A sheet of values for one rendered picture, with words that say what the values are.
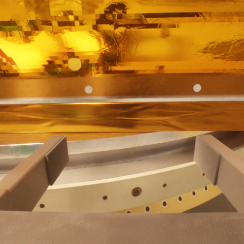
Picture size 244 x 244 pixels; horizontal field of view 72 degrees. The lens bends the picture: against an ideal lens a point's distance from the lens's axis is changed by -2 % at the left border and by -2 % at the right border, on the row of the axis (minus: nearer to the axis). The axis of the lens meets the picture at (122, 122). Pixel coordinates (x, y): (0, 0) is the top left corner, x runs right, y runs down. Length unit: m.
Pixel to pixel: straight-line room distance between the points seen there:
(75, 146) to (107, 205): 0.09
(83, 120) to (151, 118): 0.10
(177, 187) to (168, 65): 0.17
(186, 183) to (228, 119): 0.11
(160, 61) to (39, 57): 0.16
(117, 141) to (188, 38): 0.16
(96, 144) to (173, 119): 0.12
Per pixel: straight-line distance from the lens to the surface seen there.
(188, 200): 0.35
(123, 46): 0.23
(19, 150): 0.27
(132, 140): 0.25
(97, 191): 0.23
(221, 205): 0.42
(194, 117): 0.28
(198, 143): 0.17
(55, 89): 0.27
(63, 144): 0.16
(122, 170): 0.24
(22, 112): 0.30
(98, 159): 0.27
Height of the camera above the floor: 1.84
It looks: 15 degrees down
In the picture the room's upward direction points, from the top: 1 degrees counter-clockwise
